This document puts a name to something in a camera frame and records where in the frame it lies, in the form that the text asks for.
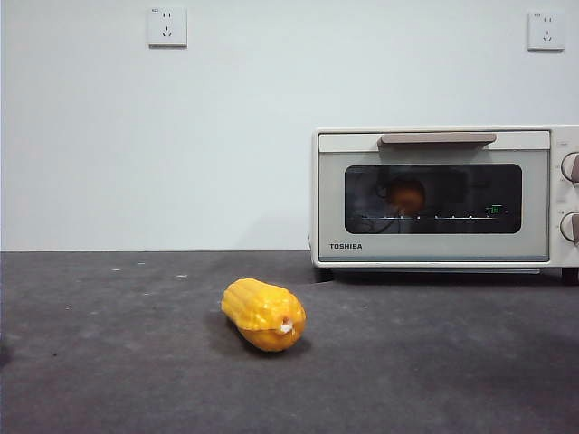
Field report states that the oven glass door with handle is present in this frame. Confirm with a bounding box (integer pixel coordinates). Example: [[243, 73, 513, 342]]
[[317, 129, 553, 264]]

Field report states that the cream toaster oven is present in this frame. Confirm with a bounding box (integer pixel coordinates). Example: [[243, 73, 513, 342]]
[[310, 125, 579, 287]]

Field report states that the yellow corn cob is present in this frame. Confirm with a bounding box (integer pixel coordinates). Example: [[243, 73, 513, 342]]
[[221, 278, 308, 354]]

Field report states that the oven wire rack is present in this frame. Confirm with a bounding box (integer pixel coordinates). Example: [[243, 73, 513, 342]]
[[356, 210, 513, 223]]

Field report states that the brown potato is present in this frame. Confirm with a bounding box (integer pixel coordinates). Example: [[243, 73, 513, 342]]
[[389, 178, 427, 214]]

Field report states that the round oven knob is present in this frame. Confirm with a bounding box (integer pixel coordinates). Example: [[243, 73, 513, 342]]
[[560, 152, 579, 184], [559, 211, 579, 242]]

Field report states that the white wall socket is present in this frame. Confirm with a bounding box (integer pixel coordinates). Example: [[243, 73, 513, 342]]
[[147, 5, 188, 49], [527, 11, 566, 52]]

